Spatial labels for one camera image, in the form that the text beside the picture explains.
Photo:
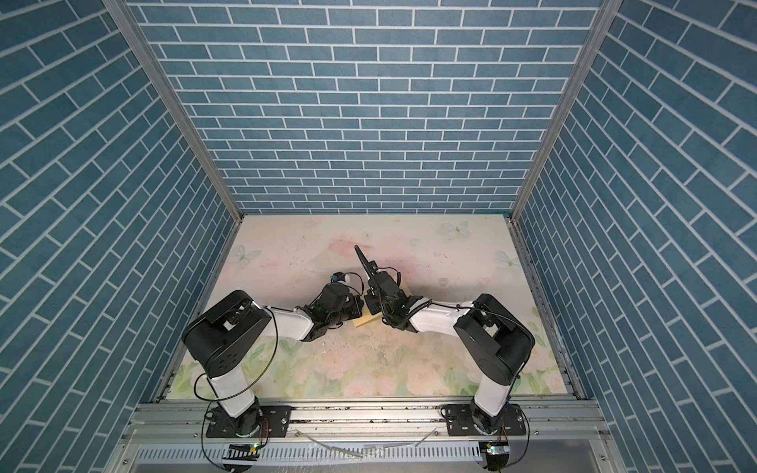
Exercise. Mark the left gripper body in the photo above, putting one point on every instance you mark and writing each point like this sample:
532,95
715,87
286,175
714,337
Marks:
349,310

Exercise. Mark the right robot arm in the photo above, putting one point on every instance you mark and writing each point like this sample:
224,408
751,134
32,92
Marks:
498,343

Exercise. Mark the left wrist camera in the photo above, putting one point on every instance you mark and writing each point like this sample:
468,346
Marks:
340,277

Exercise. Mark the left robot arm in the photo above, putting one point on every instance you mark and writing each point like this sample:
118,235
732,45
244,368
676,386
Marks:
222,336

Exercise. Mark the left corner aluminium post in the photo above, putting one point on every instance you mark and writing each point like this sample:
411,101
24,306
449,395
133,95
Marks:
140,46

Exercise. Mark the white slotted cable duct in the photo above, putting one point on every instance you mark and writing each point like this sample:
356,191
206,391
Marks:
286,454

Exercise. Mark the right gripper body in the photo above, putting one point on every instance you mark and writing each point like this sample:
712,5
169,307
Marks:
375,304

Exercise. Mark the right corner aluminium post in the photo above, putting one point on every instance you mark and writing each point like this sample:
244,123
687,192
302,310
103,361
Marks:
597,33

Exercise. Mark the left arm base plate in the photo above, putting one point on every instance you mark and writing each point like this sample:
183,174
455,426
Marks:
262,422

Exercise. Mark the corner aluminium post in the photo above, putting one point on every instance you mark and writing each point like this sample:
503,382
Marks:
140,46
597,33

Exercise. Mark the yellow envelope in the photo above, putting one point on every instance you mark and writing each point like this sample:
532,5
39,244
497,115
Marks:
367,317

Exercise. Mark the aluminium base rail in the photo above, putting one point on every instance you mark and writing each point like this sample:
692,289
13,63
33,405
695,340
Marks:
534,418

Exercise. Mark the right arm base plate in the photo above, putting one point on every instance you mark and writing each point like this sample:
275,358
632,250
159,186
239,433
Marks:
469,420

